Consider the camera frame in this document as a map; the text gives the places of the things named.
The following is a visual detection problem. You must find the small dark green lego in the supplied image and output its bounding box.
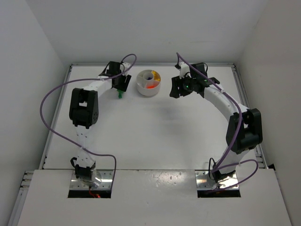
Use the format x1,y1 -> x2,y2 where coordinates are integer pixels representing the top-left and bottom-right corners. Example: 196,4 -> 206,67
118,90 -> 124,99

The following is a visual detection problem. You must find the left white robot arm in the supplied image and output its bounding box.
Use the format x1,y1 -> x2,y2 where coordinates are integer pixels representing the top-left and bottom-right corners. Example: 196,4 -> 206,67
69,61 -> 131,186

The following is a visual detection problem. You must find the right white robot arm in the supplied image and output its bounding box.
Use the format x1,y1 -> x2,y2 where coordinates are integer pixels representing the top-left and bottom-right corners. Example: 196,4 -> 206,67
170,62 -> 263,182

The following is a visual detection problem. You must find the white round divided container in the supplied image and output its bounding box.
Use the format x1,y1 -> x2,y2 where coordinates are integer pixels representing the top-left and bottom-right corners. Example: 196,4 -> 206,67
136,70 -> 161,97

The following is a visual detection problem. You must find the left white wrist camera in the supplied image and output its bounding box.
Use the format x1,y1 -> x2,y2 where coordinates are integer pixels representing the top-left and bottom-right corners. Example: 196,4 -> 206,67
120,62 -> 131,73

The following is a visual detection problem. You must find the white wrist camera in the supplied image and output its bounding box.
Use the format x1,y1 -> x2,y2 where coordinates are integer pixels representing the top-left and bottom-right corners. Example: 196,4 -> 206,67
120,62 -> 131,73
175,62 -> 190,79

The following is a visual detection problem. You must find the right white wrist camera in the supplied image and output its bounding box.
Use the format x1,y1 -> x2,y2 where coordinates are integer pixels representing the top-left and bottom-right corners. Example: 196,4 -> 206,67
175,62 -> 190,79

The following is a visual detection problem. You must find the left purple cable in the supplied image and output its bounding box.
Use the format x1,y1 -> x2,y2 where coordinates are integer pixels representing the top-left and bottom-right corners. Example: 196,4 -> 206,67
40,54 -> 137,186

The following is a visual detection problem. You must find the purple cable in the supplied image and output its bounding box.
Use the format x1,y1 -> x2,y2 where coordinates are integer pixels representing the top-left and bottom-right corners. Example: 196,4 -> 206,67
40,54 -> 137,186
176,52 -> 259,193

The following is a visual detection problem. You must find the aluminium frame rail back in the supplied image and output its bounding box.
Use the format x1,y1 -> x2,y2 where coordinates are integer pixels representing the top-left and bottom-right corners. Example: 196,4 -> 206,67
70,63 -> 235,68

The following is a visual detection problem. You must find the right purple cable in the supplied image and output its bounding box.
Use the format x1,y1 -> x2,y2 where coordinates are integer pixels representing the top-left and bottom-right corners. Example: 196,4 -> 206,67
176,52 -> 259,193

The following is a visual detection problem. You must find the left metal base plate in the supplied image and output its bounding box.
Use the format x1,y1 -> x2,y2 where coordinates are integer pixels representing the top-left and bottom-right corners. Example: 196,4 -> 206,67
70,169 -> 114,191

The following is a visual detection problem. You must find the metal base plate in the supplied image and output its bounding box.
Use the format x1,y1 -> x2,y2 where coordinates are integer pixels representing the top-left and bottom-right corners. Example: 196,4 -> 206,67
195,170 -> 239,191
70,169 -> 114,191

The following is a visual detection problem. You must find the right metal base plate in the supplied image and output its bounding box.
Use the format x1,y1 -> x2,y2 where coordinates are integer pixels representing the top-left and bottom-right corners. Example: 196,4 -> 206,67
195,170 -> 239,191

